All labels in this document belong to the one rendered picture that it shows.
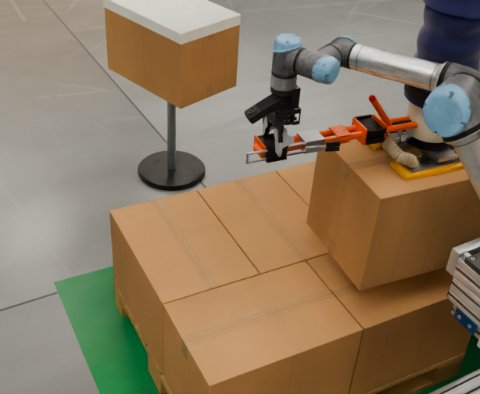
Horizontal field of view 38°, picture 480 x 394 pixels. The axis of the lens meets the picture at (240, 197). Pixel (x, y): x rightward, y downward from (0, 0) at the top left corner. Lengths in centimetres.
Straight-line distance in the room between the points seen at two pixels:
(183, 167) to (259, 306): 176
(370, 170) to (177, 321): 84
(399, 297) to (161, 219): 101
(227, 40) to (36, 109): 173
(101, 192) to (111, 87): 128
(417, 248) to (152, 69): 174
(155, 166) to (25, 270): 106
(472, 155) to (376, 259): 71
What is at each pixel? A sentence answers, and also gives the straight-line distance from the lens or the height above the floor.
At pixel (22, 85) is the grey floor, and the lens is 518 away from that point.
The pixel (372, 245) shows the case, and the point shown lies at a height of 88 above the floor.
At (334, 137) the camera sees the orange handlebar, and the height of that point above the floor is 121.
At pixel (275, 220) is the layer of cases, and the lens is 290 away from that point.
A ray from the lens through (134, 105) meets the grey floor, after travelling 484.
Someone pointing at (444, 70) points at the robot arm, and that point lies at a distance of 190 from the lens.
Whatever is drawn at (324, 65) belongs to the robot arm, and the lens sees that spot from 190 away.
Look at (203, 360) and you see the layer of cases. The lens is 233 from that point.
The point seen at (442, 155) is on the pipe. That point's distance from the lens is 239.
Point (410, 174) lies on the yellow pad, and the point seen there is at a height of 109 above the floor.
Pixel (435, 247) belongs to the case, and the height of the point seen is 79.
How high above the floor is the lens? 232
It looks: 36 degrees down
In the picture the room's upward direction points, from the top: 4 degrees clockwise
